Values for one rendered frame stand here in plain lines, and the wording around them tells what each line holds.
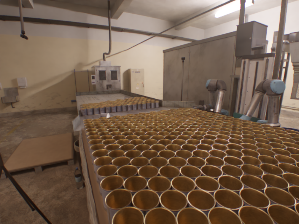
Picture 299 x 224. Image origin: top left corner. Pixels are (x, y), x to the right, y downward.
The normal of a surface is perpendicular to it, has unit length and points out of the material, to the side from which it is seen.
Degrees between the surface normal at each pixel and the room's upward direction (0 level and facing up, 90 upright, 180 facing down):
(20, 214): 0
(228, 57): 90
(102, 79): 90
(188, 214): 88
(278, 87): 83
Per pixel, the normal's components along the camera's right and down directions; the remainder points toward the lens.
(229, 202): -0.72, 0.15
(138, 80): 0.47, 0.21
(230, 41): -0.89, 0.11
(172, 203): -0.06, 0.21
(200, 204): -0.37, 0.19
